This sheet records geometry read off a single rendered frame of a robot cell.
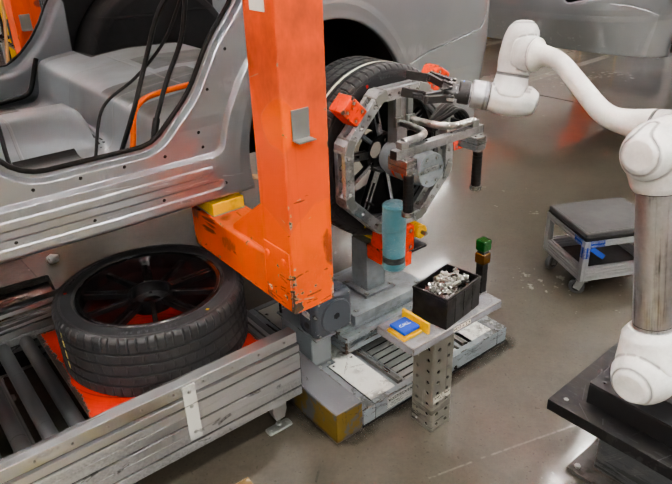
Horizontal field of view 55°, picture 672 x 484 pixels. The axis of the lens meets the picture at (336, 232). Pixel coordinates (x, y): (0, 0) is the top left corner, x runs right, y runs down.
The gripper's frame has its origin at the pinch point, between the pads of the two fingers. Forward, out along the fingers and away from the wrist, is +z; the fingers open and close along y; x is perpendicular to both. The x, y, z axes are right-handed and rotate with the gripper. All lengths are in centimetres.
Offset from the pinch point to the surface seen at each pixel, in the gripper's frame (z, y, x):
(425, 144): -9.3, -7.7, -16.8
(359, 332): 3, -18, -100
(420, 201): -12, 14, -55
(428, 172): -12.2, -2.2, -30.7
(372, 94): 11.4, 5.2, -8.4
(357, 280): 8, 7, -96
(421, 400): -24, -48, -95
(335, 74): 26.6, 16.6, -8.7
